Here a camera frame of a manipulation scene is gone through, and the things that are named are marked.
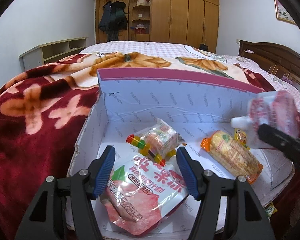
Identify framed wedding photo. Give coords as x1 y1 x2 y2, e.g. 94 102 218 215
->
274 0 296 25

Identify red floral blanket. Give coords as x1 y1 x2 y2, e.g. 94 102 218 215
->
0 52 274 239

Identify black bag on floor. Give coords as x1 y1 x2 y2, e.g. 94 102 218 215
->
199 44 209 51

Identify small yellow candy packet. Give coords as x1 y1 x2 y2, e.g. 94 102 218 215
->
264 202 277 218

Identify yellow jelly cup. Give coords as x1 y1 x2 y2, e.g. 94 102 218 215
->
234 128 250 150

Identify wooden wardrobe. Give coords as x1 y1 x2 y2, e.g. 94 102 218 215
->
95 0 219 52

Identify clear candy pack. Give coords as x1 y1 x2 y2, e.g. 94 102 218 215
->
134 118 187 157

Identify hanging dark coats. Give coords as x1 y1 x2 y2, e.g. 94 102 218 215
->
98 1 128 42

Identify pink peach drink pouch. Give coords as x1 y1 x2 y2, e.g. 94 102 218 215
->
100 154 189 237

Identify pink cardboard box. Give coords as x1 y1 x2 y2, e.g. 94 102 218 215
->
66 68 299 239

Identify orange corn snack pack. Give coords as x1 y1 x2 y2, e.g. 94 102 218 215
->
200 131 263 184

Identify red pot on shelf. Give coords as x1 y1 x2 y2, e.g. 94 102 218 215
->
131 24 147 35

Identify wooden headboard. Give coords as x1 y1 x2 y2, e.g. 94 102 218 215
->
239 40 300 92

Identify grey low shelf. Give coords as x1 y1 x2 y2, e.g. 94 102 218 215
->
19 37 87 71

